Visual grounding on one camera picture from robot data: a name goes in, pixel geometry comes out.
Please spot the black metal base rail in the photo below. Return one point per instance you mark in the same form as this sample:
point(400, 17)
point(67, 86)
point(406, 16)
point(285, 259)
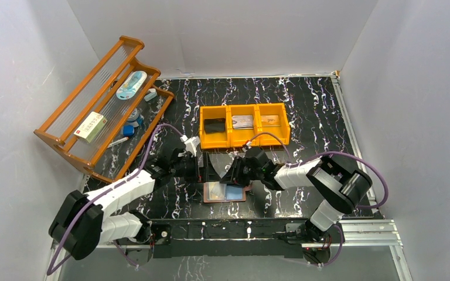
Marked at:
point(167, 238)

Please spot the yellow three-compartment bin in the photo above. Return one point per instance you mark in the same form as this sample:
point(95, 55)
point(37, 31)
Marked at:
point(235, 138)

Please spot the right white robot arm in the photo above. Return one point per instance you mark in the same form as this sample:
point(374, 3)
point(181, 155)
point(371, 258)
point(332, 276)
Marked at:
point(342, 187)

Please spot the orange wooden shelf rack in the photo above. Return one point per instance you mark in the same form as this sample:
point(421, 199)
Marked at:
point(96, 93)

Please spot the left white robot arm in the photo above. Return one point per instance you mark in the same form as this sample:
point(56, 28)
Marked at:
point(108, 205)

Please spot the blue white toothbrush package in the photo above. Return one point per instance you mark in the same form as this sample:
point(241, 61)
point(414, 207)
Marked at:
point(131, 85)

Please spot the white green medicine box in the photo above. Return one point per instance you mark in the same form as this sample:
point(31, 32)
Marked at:
point(90, 127)

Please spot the blue round cap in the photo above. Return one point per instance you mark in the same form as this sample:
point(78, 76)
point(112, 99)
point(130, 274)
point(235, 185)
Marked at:
point(128, 131)

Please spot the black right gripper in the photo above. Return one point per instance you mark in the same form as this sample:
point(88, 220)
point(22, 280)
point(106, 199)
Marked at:
point(234, 175)

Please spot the white orange marker pen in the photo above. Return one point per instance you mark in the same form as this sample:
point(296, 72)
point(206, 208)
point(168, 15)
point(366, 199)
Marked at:
point(118, 141)

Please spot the card in right bin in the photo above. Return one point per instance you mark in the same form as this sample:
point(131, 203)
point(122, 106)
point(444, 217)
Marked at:
point(270, 120)

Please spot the card stack middle bin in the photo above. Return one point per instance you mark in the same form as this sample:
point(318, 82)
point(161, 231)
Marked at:
point(242, 121)

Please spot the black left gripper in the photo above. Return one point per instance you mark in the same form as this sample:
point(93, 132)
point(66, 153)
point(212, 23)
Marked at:
point(201, 171)

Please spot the blue white tape roll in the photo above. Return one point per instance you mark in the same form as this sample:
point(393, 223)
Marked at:
point(135, 119)

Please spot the pink leather card holder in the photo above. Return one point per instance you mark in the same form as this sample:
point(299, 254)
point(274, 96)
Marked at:
point(215, 192)

